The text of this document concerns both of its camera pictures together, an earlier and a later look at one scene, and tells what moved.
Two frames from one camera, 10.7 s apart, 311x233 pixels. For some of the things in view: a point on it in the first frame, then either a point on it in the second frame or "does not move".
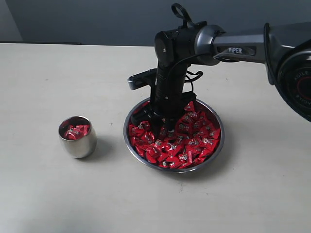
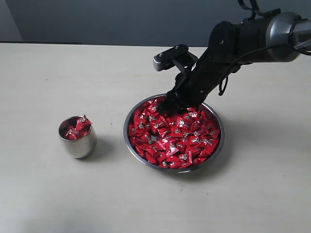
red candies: x=74 y=127 does not move
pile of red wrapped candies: x=195 y=138 does not move
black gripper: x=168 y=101 -> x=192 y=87
